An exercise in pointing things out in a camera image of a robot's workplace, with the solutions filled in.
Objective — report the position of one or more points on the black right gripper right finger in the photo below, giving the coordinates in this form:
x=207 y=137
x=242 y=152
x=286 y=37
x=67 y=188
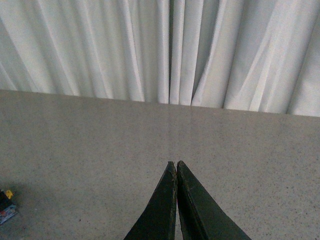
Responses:
x=201 y=218

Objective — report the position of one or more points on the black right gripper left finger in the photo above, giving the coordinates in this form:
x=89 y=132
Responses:
x=158 y=220

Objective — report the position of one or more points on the yellow mushroom push button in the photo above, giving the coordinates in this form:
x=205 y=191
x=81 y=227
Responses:
x=7 y=208

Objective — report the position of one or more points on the white pleated curtain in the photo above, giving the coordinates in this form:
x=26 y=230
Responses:
x=252 y=55

